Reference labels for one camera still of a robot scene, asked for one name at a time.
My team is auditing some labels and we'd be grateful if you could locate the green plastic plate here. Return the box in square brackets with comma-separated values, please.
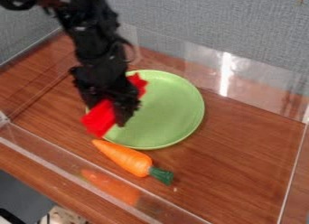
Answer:
[101, 70, 204, 150]

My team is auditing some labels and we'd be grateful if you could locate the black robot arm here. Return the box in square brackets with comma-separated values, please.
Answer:
[0, 0, 140, 126]

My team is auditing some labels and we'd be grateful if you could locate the red plastic block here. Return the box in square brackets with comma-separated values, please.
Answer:
[80, 73, 147, 137]

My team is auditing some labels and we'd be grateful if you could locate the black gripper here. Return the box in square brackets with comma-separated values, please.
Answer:
[69, 39, 140, 127]

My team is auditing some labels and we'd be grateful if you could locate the orange toy carrot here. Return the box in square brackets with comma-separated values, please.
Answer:
[92, 139, 173, 185]

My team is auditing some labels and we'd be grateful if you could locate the clear acrylic enclosure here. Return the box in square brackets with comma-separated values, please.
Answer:
[0, 26, 309, 224]

